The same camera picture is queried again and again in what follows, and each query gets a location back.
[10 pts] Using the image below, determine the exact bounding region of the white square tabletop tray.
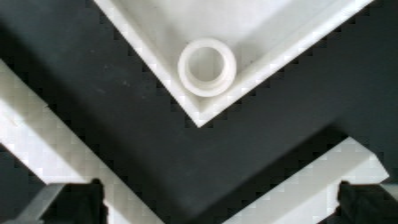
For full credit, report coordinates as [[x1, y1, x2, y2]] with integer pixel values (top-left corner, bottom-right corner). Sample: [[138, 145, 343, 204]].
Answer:
[[94, 0, 373, 125]]

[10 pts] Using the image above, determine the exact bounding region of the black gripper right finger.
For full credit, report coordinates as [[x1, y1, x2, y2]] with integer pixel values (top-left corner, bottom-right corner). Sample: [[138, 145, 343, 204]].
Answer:
[[336, 181, 398, 224]]

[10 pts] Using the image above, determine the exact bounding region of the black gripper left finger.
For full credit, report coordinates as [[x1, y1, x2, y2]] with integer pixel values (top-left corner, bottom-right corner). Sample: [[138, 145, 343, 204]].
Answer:
[[12, 179, 108, 224]]

